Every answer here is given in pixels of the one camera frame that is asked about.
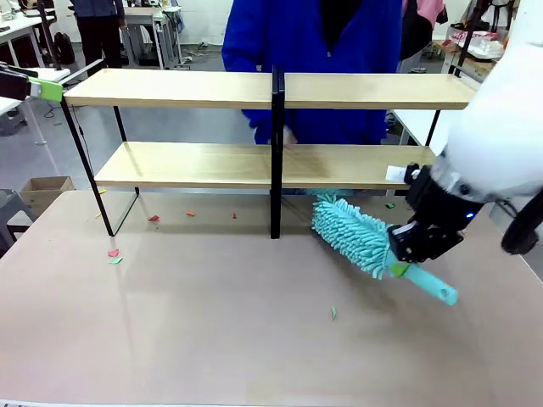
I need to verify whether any grey frame wooden desk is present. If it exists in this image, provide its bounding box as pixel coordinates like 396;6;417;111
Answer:
120;6;184;70

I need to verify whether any wooden side table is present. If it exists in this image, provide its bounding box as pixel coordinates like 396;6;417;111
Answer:
430;37;500;81

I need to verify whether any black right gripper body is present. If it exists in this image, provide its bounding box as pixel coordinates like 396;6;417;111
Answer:
406;176;485;235

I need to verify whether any white table with thin legs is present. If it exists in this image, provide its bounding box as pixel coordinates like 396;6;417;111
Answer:
0;65;72;148

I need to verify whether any person in blue jacket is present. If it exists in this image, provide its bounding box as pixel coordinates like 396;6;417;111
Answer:
221;0;404;196

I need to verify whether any red and white box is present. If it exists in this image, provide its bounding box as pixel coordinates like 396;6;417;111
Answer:
448;29;506;60

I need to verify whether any white lab bench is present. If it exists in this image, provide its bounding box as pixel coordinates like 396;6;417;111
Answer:
0;16;48;56

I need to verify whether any black frame wooden shelf rack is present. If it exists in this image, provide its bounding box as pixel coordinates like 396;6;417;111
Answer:
61;63;483;241

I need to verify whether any teal microfiber duster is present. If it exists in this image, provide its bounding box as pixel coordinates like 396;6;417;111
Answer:
311;189;460;307

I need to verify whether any large white table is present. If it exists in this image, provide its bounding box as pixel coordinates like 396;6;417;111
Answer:
389;108;543;243

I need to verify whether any black stand pole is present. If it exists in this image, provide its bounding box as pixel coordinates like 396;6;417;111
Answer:
37;0;71;73
453;0;487;80

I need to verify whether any brown cardboard box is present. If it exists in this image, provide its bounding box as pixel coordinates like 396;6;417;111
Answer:
20;176;76;218

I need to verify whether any pink garment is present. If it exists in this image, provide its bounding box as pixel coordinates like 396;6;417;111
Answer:
402;0;449;26

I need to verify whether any black wrist camera with label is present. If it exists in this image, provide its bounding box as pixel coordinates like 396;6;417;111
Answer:
384;162;434;190

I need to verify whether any person in dark clothes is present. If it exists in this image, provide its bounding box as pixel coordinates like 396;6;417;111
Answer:
70;0;127;71

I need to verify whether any grey metal stool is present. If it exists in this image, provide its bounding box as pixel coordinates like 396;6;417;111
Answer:
0;189;37;258

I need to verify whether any black backpack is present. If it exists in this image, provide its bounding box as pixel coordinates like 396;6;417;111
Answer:
53;31;76;65

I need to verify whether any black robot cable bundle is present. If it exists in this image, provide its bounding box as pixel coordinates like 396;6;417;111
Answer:
500;197;543;256

